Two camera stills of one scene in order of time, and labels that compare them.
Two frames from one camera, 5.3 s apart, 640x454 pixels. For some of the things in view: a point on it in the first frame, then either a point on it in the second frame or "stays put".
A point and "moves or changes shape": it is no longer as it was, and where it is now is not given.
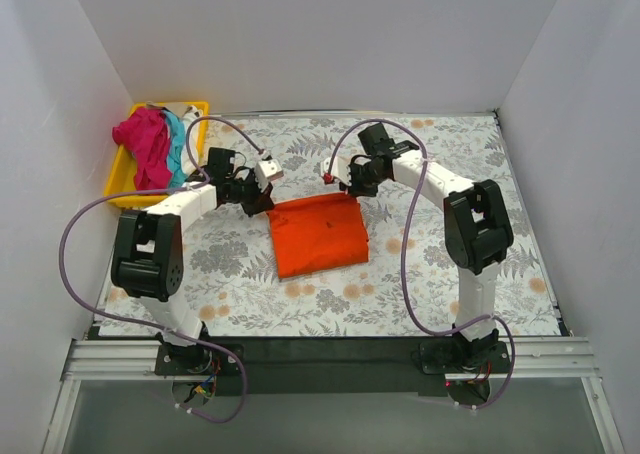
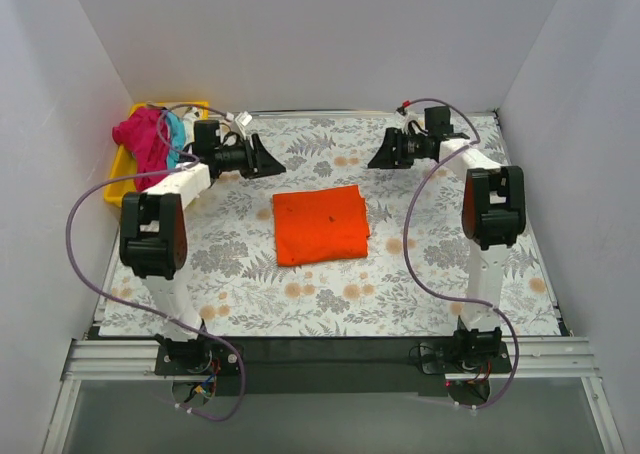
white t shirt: [191, 114] stays put
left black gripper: [255, 199] to [253, 155]
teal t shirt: [175, 158] stays put
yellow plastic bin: [122, 178] stays put
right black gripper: [360, 180] to [396, 147]
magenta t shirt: [145, 134] stays put
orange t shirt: [318, 234] moves or changes shape
